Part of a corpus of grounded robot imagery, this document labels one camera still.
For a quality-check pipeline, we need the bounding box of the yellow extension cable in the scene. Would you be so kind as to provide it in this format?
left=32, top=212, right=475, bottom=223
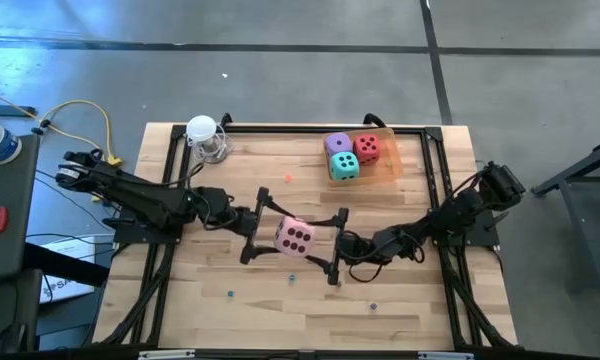
left=0, top=84, right=126, bottom=171

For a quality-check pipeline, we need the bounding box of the large teal foam die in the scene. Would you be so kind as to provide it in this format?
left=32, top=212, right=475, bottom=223
left=328, top=151, right=361, bottom=182

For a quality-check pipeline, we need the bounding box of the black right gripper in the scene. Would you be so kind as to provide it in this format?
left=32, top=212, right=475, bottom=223
left=305, top=207, right=376, bottom=286

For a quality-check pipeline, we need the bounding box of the grey side desk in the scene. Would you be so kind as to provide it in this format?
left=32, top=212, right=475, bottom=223
left=0, top=133, right=41, bottom=284

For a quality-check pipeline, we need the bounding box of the white printed paper sheet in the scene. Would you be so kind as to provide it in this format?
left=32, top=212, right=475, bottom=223
left=38, top=234, right=112, bottom=305

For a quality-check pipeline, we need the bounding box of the black aluminium table frame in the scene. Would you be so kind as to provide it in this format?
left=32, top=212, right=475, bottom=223
left=82, top=122, right=520, bottom=360

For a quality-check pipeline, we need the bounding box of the large red foam die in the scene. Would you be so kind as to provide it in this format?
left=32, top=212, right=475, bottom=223
left=352, top=133, right=382, bottom=167

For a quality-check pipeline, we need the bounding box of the white mushroom table lamp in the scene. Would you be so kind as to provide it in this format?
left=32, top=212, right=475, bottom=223
left=185, top=114, right=235, bottom=165

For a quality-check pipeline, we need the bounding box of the white lamp cable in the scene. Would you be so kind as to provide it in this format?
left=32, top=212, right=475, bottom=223
left=193, top=123, right=235, bottom=164

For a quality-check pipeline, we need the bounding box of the orange translucent plastic bin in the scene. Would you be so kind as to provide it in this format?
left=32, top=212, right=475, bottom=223
left=321, top=127, right=405, bottom=189

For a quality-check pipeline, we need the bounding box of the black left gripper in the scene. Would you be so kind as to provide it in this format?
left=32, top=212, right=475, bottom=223
left=229, top=187, right=296, bottom=265

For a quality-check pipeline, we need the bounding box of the large purple foam die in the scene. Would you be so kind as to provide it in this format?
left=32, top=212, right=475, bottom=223
left=323, top=132, right=354, bottom=159

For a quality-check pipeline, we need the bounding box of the clear plastic bottle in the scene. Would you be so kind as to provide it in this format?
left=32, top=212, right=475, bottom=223
left=0, top=112, right=24, bottom=166

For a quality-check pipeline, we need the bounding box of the large pink foam die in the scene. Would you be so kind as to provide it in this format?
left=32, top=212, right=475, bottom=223
left=273, top=215, right=317, bottom=259

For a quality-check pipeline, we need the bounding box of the white edge bracket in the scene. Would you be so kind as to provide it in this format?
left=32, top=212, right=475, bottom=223
left=138, top=349, right=196, bottom=360
left=417, top=351, right=475, bottom=360

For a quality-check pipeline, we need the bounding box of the black floor plate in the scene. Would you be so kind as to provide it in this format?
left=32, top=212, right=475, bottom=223
left=0, top=103, right=37, bottom=117

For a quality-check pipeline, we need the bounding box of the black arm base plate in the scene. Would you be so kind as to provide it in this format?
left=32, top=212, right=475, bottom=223
left=427, top=207, right=501, bottom=247
left=113, top=204, right=187, bottom=245

